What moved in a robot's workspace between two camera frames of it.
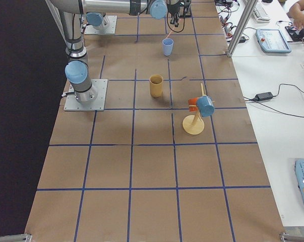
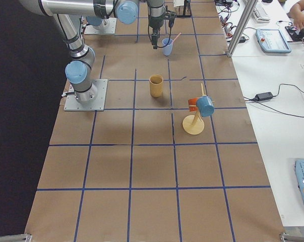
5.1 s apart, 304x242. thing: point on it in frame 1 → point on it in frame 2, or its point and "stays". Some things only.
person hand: x=299 y=18 stays
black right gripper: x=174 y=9 → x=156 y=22
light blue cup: x=168 y=44 stays
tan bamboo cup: x=156 y=85 stays
